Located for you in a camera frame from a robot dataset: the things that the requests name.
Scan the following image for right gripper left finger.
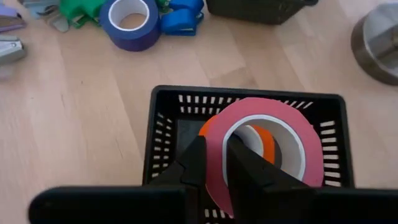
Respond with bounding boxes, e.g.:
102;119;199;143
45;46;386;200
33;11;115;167
149;136;208;187

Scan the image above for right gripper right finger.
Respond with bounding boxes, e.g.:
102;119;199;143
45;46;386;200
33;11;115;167
226;135;315;190

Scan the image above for orange tape roll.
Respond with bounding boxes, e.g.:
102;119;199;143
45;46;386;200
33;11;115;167
198;114;277;166

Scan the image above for pink tape roll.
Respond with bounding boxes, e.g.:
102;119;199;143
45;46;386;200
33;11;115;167
205;97;325;218

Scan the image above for black plastic basket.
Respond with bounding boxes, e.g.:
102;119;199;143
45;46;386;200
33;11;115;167
205;0;320;26
142;85;355;224

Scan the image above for blue tape roll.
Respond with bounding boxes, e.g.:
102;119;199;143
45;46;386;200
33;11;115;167
99;0;162;52

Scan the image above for grey staple remover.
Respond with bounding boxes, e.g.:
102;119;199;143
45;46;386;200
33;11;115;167
0;35;27;67

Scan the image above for purple staple remover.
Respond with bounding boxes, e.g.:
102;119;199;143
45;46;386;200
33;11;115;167
0;4;27;34

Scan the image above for white mushroom lamp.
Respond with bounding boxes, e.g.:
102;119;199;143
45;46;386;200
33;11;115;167
350;2;398;86

